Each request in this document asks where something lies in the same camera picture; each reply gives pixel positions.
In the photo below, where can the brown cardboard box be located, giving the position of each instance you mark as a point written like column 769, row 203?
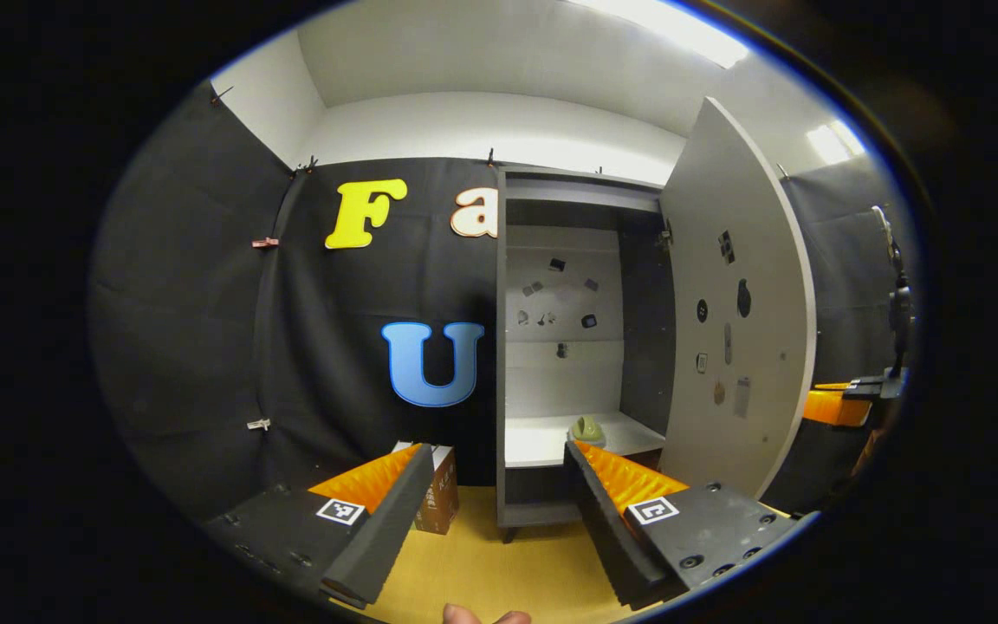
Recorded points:
column 440, row 503

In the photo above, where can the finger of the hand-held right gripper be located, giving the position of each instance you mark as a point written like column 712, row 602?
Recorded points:
column 876, row 387
column 837, row 409

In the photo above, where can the beige cabinet door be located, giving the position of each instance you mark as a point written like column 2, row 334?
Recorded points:
column 759, row 260

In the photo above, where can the white clip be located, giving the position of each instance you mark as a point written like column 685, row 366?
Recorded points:
column 258, row 424

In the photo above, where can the pale green bottle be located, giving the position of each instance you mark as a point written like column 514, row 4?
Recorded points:
column 587, row 431

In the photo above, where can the long ceiling light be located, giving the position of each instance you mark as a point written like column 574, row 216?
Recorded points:
column 681, row 26

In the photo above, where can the white cabinet shelf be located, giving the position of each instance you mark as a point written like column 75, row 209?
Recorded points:
column 542, row 442

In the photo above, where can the red clip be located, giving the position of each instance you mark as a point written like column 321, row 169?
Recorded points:
column 265, row 243

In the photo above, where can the small ceiling light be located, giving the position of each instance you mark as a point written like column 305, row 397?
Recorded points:
column 828, row 143

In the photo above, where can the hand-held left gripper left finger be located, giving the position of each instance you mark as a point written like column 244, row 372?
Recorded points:
column 391, row 533

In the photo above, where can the black backdrop cloth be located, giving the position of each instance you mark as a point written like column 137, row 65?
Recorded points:
column 204, row 347

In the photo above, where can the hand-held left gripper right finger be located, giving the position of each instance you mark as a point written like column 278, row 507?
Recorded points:
column 603, row 537

